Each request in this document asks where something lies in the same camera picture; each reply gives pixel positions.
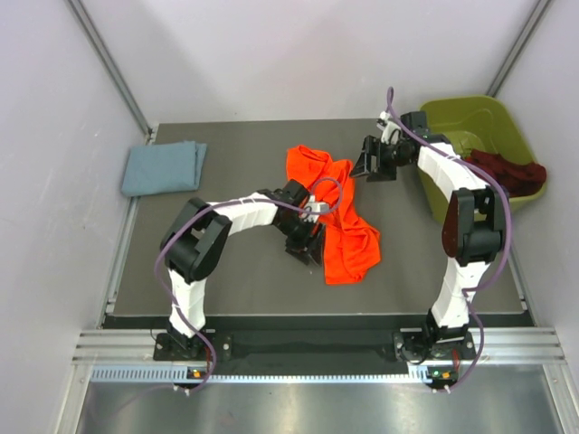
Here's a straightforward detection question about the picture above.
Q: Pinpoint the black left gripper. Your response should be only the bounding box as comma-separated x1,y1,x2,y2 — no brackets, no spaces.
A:
276,214,327,268

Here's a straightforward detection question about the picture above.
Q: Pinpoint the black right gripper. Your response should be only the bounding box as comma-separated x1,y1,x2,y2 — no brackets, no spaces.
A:
349,136,413,183

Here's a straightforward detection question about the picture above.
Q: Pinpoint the orange t shirt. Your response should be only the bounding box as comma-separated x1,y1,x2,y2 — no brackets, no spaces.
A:
286,145,382,285

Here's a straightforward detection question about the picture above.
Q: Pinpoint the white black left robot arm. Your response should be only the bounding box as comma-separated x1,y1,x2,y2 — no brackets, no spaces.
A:
155,180,332,360

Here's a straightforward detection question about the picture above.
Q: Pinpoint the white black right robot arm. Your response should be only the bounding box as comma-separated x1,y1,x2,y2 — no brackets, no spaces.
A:
350,111,507,363

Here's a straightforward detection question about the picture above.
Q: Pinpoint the green plastic basket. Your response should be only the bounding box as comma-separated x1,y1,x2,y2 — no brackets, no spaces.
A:
420,95,546,212

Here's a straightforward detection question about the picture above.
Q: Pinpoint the dark red t shirt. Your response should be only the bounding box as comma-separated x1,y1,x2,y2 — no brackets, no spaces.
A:
466,149,547,197

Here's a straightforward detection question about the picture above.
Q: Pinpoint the folded grey-blue t shirt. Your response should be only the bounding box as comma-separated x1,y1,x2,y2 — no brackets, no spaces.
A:
121,141,207,197

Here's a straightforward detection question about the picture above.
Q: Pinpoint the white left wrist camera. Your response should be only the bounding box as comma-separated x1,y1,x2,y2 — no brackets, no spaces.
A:
299,195,330,222

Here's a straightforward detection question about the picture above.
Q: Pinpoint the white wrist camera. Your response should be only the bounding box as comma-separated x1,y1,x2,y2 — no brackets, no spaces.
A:
376,111,401,145
299,195,330,222

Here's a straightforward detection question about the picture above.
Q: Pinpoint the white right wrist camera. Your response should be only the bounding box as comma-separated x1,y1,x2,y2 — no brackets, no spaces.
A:
376,111,401,145

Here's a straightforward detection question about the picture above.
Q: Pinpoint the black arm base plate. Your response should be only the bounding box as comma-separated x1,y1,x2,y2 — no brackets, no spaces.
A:
153,329,475,363

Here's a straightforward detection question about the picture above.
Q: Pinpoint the right aluminium corner post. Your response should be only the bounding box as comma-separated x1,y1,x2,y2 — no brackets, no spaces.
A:
485,0,555,98

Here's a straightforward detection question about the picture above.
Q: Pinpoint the aluminium corner post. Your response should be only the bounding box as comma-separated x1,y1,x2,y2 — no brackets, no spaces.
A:
485,0,555,98
64,0,153,137

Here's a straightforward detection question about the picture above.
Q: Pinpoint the slotted grey cable duct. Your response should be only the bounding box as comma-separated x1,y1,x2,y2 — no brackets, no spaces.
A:
91,364,458,383

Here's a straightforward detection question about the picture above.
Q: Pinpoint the aluminium front frame rail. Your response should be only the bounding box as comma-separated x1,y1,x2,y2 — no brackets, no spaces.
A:
72,327,565,365

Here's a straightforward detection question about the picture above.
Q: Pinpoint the left aluminium corner post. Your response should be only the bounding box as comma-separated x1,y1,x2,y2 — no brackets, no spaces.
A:
64,0,153,137

